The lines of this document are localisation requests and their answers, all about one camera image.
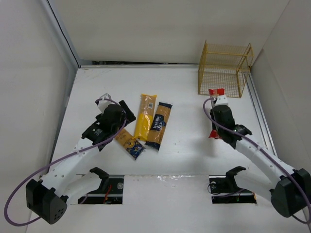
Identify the orange blue pasta bag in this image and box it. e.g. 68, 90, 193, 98
115, 128, 146, 161

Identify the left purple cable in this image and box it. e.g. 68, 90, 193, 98
4, 98, 127, 226

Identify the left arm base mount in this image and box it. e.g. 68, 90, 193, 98
78, 175, 124, 205

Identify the yellow wire shelf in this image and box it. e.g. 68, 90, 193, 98
198, 42, 254, 98

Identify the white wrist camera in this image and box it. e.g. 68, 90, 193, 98
95, 93, 112, 113
212, 95, 228, 107

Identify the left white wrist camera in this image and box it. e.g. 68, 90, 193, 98
95, 93, 112, 113

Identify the yellow spaghetti bag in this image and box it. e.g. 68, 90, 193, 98
134, 94, 157, 141

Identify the red white spaghetti bag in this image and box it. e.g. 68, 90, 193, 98
208, 88, 225, 139

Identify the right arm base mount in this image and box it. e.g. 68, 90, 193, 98
207, 175, 257, 204

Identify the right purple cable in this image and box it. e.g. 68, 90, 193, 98
203, 97, 311, 224

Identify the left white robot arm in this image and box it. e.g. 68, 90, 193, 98
26, 97, 136, 225

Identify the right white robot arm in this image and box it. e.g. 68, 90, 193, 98
207, 104, 311, 218

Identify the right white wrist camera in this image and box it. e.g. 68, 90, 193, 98
212, 95, 228, 107

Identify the dark blue spaghetti bag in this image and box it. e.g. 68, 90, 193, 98
145, 102, 173, 150

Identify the purple cable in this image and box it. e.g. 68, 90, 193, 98
4, 98, 127, 226
203, 97, 311, 224

